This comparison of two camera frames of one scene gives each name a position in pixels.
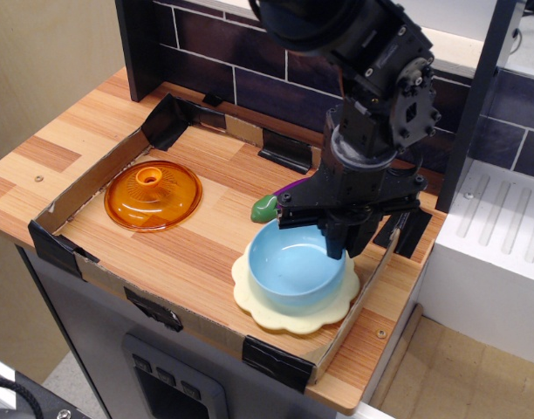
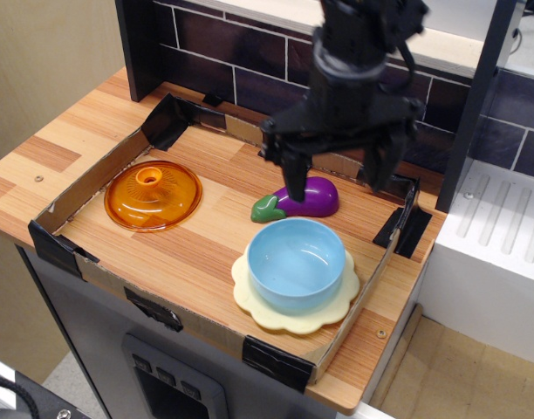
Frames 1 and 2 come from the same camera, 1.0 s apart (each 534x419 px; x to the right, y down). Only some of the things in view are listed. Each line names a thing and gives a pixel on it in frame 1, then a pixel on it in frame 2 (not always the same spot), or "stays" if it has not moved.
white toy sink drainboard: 487,276 stays
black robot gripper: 349,191 to 341,112
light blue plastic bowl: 290,269 stays
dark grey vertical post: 499,32 stays
